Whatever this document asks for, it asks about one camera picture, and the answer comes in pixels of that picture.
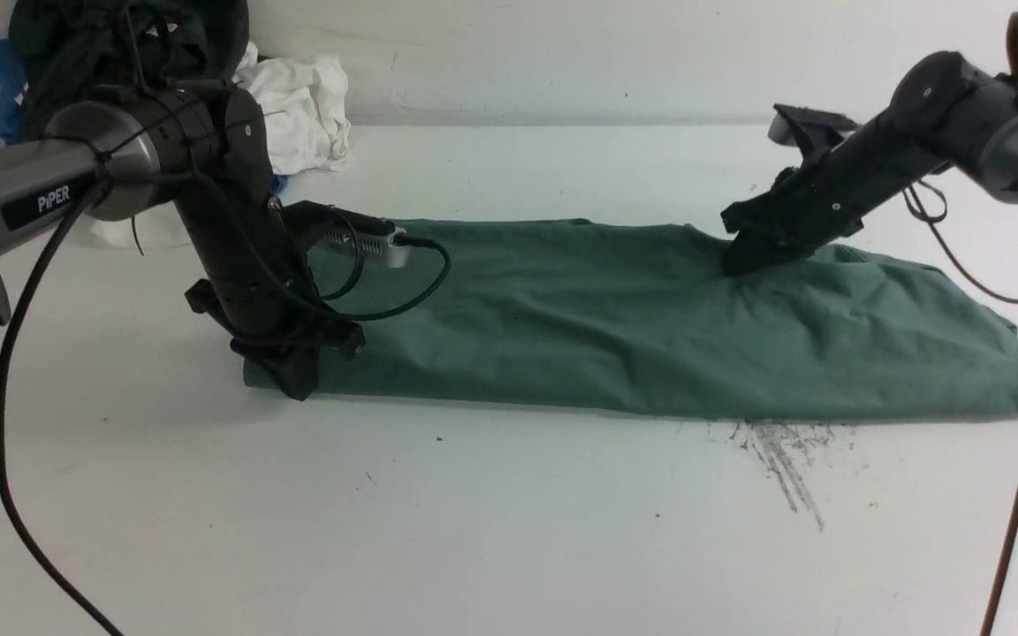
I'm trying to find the green long-sleeved shirt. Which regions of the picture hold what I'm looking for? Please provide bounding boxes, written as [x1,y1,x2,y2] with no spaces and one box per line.
[316,220,1018,421]

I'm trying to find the black garment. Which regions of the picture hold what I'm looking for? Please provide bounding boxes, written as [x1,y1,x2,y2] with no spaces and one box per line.
[7,1,250,141]

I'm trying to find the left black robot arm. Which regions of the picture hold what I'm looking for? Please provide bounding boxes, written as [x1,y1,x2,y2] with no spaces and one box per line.
[0,80,365,399]

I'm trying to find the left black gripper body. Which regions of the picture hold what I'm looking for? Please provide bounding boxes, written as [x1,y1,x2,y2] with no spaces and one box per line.
[185,279,365,401]

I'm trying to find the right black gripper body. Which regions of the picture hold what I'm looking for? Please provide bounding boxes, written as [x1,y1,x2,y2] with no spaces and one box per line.
[720,168,864,277]

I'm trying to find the left black camera cable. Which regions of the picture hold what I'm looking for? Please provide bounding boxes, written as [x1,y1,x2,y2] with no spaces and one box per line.
[0,177,453,636]

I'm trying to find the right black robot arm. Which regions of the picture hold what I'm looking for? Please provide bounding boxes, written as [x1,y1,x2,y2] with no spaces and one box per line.
[720,51,1018,277]

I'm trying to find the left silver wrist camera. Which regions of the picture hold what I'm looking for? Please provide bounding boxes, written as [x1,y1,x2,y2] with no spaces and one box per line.
[280,201,411,269]

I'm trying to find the white garment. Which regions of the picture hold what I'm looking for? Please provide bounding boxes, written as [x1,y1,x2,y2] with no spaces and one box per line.
[83,42,351,251]

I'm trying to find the blue garment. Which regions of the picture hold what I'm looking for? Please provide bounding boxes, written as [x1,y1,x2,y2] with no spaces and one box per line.
[0,39,29,144]

